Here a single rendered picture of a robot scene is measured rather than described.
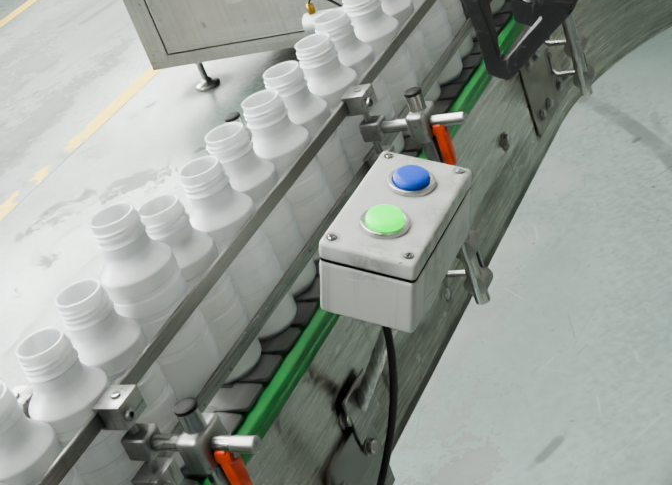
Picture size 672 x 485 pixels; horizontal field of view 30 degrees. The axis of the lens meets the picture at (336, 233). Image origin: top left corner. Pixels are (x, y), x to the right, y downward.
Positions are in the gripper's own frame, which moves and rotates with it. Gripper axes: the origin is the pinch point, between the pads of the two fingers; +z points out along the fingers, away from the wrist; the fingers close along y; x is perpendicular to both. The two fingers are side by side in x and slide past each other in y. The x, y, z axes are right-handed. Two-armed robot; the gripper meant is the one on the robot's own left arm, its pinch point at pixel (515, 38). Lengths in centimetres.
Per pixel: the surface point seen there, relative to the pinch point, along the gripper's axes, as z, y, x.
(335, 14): 29, -40, -24
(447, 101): 42, -48, -12
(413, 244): 22.7, -4.1, -4.5
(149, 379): 31.2, 9.9, -19.5
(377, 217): 22.3, -5.2, -7.9
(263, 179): 29.7, -13.2, -20.4
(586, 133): 166, -219, -5
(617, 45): 56, -91, 2
